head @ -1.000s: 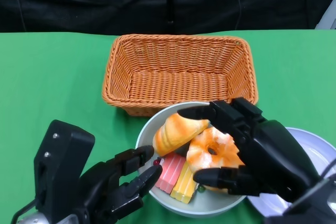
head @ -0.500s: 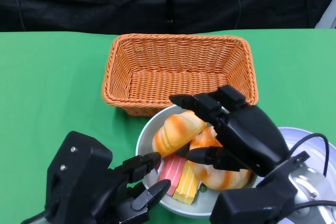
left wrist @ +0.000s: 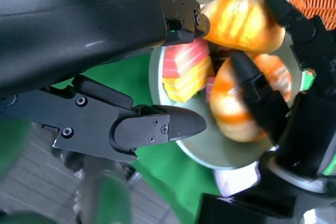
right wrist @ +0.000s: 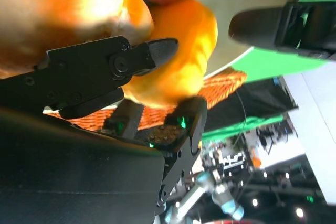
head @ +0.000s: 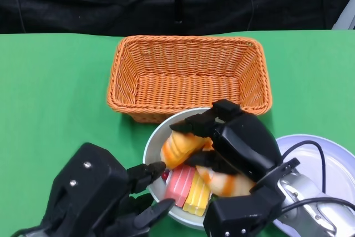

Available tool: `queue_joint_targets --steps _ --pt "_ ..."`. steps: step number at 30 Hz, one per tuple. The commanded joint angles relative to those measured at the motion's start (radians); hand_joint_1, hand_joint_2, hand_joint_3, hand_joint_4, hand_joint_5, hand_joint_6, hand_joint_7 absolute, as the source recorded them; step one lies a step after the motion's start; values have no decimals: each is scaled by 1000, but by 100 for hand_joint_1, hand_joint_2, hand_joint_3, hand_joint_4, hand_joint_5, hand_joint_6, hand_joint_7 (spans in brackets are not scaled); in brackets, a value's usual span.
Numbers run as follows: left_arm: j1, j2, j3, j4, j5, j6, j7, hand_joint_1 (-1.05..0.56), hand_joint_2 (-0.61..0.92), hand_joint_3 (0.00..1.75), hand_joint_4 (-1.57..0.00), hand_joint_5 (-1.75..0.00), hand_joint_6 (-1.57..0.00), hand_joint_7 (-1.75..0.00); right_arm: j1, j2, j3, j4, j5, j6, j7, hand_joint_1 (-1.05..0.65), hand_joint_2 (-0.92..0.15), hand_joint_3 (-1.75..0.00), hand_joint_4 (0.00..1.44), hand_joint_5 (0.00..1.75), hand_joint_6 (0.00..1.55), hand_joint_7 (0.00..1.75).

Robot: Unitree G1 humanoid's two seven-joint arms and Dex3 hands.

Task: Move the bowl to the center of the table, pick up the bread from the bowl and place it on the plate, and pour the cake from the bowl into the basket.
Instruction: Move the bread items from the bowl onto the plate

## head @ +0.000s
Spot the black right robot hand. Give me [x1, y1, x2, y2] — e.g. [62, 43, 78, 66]
[169, 99, 283, 184]

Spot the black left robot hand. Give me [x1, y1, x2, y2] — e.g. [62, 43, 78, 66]
[102, 161, 176, 237]

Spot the ring-shaped orange striped bread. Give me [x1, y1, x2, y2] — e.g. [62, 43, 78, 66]
[195, 139, 257, 199]

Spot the long orange striped bread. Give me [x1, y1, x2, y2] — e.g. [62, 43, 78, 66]
[160, 131, 209, 170]

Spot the pale green bowl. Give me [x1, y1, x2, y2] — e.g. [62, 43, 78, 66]
[143, 107, 258, 231]

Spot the salmon pink striped cake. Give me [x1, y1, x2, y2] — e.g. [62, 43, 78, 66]
[165, 164, 196, 209]

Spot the yellow striped cake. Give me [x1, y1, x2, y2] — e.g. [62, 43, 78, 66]
[182, 170, 213, 218]

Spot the orange wicker basket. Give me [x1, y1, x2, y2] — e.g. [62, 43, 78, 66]
[106, 34, 272, 124]

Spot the lavender plate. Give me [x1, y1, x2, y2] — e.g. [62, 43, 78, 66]
[273, 133, 355, 237]

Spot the green tablecloth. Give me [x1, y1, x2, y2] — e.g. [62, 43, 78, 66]
[0, 28, 355, 237]

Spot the black backdrop curtain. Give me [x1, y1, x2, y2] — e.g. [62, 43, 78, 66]
[0, 0, 355, 37]

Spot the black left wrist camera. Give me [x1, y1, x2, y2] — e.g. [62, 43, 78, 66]
[11, 142, 133, 237]

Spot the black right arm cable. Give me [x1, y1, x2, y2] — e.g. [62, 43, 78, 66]
[280, 140, 355, 221]

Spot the white metal frame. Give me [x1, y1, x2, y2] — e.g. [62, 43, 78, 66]
[331, 0, 355, 30]

